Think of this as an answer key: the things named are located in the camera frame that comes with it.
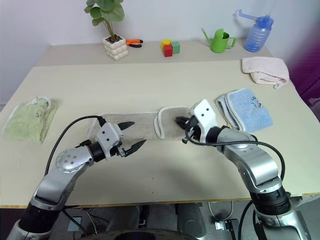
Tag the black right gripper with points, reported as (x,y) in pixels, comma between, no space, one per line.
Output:
(192,127)

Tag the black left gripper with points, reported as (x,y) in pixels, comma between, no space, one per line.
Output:
(119,149)

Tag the beige towel with white trim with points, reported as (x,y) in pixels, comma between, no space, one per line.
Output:
(140,125)

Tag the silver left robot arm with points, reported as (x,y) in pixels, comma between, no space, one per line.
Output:
(67,160)

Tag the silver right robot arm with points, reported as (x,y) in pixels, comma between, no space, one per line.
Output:
(255,162)

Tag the folded blue towel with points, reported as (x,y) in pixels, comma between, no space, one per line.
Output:
(250,112)

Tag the folded pink towel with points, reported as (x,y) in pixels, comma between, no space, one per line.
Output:
(267,68)

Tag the folded green towel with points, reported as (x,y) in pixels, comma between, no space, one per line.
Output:
(28,122)

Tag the red block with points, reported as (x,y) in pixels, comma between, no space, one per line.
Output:
(168,51)

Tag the green block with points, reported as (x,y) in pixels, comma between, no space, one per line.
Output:
(176,47)

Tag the yellow block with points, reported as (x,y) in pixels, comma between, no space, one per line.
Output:
(165,43)

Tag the green watering can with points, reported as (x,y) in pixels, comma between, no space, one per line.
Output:
(218,41)

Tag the green plant in white pot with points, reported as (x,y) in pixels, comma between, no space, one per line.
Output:
(115,48)

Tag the grey rounded housing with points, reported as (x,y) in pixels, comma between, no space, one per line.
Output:
(191,220)

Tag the blue plastic spout bottle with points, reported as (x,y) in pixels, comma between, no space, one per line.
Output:
(257,35)

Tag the purple object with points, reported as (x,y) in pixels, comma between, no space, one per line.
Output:
(307,72)

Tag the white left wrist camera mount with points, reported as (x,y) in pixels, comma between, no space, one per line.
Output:
(108,136)

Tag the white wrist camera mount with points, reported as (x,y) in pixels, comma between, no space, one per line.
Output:
(108,136)
(205,115)

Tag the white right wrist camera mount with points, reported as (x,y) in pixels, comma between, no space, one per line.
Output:
(205,115)

